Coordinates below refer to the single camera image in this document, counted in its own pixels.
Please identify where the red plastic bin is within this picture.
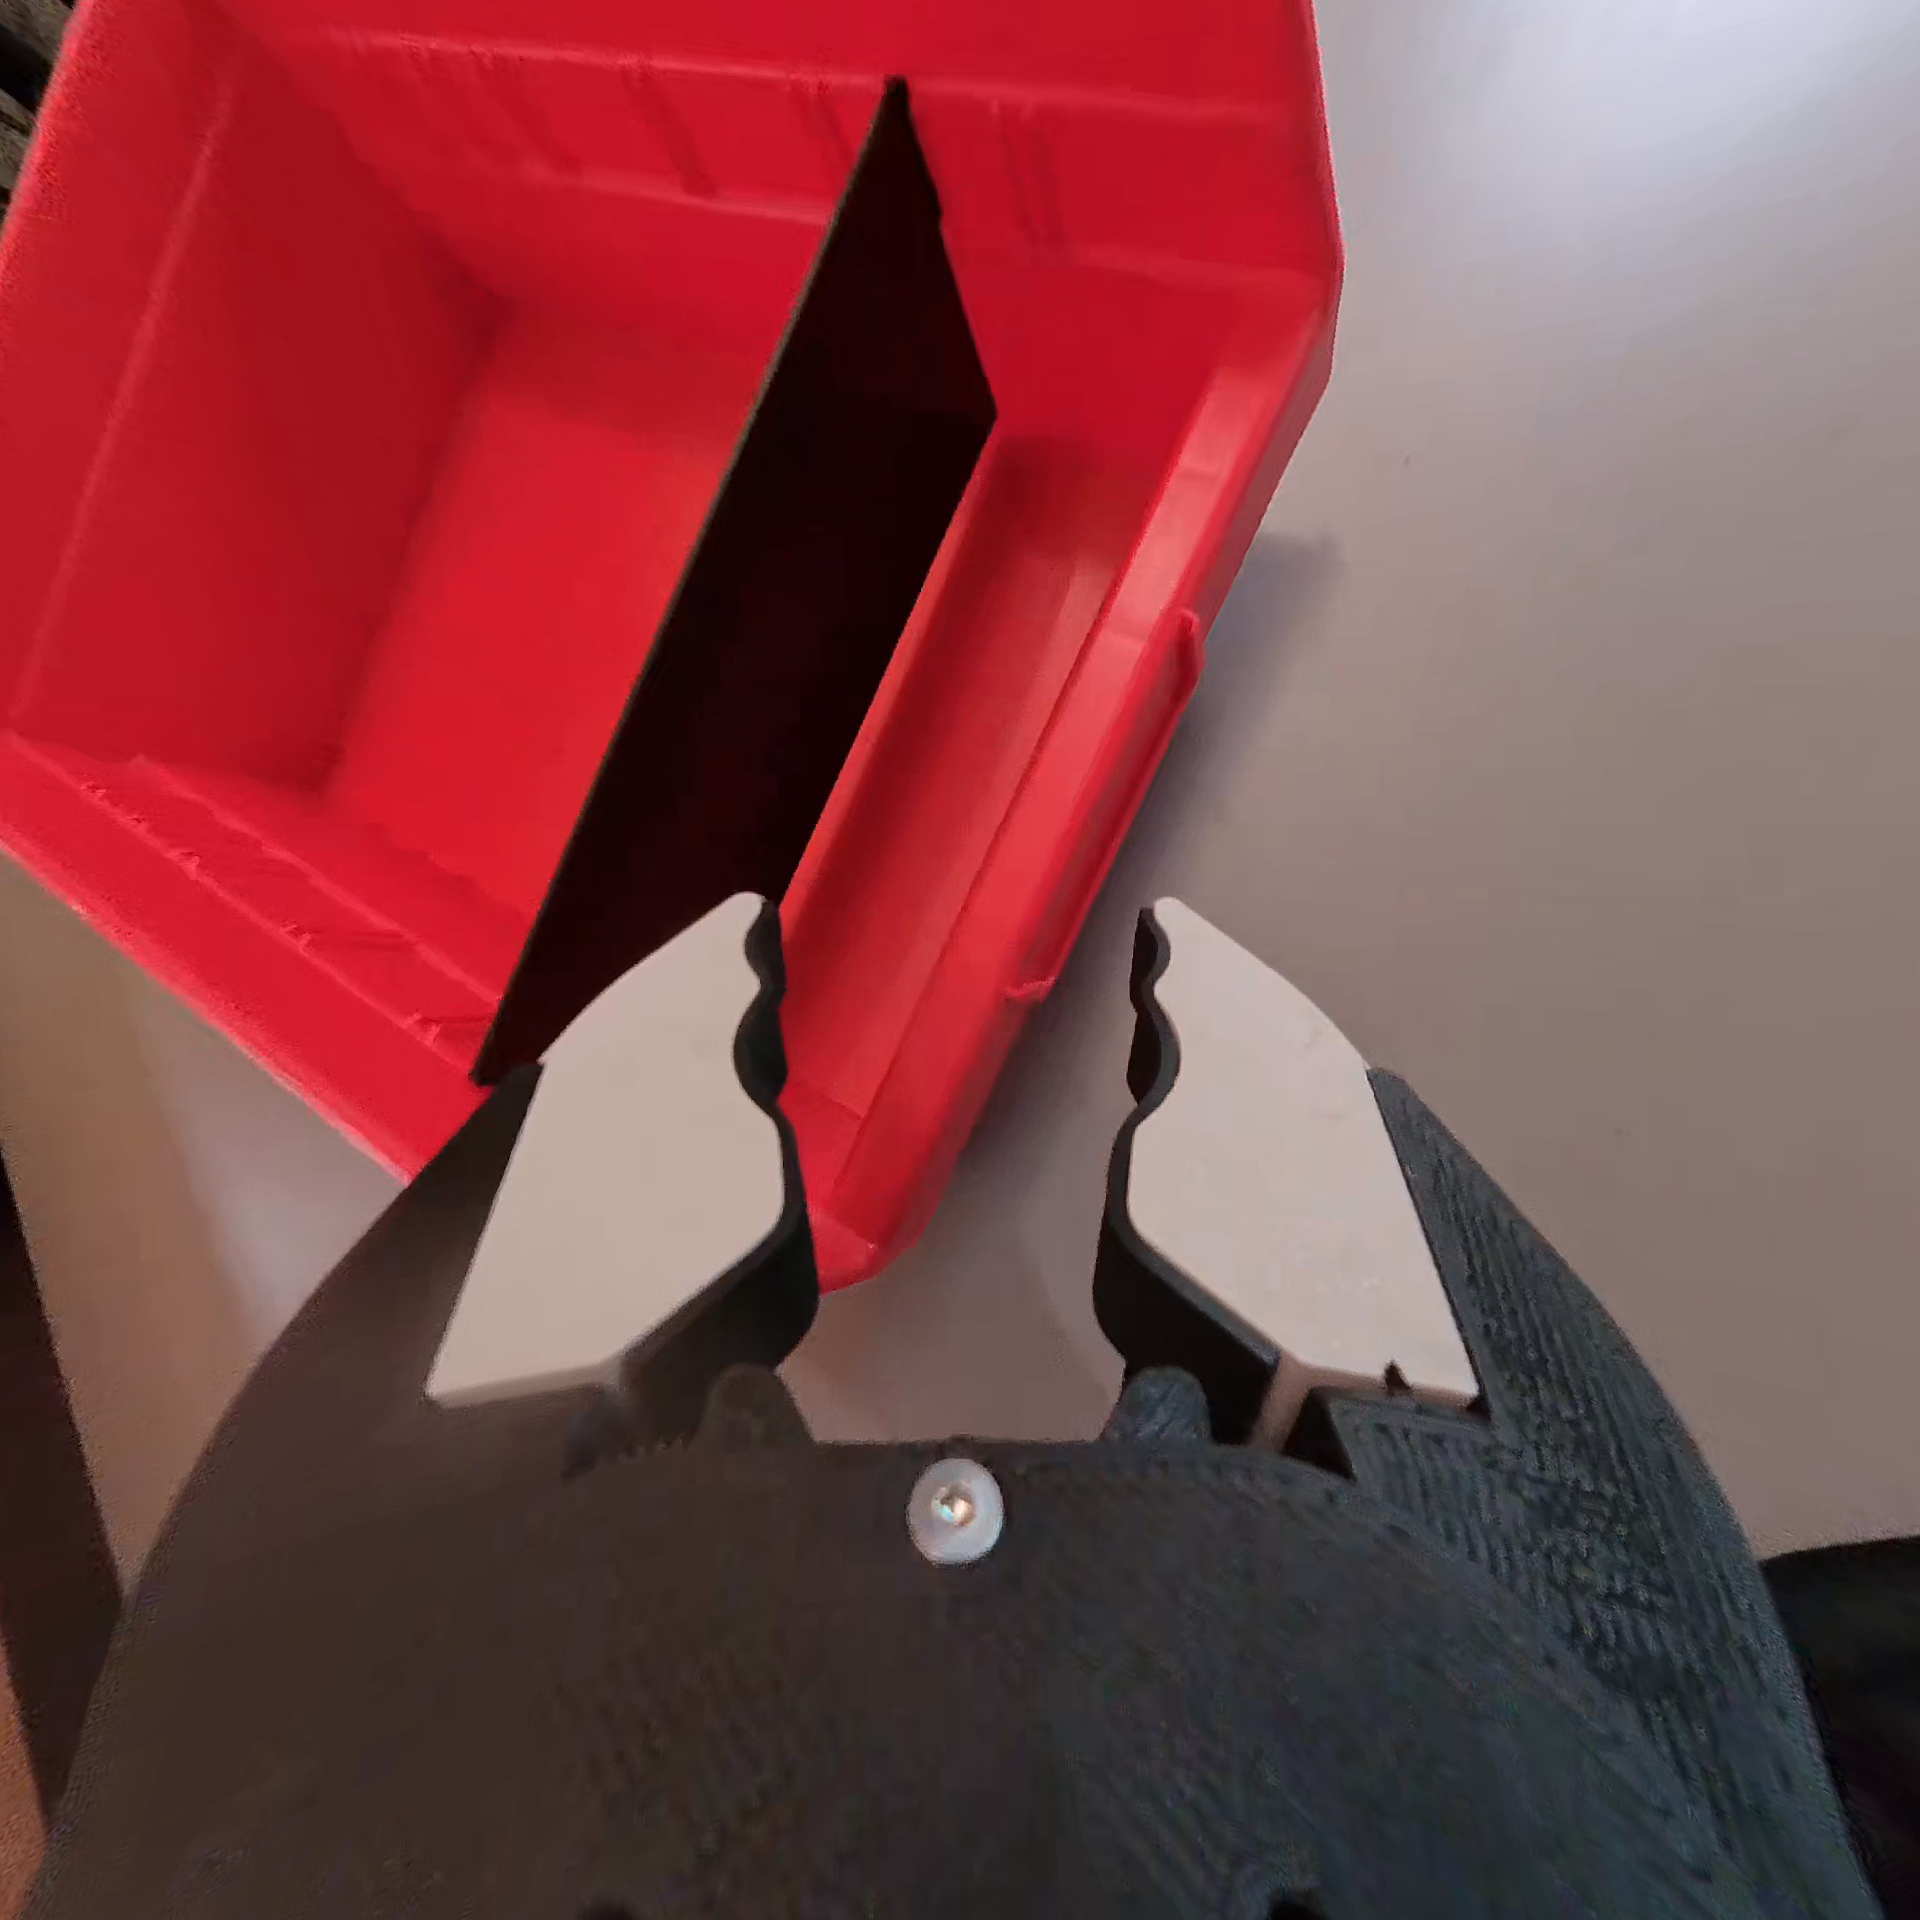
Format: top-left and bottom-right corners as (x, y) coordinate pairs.
(0, 0), (1347, 1295)

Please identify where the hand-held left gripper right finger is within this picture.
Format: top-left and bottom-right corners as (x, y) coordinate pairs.
(1092, 897), (1483, 1444)

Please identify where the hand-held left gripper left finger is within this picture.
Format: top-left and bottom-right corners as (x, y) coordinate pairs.
(423, 894), (822, 1404)

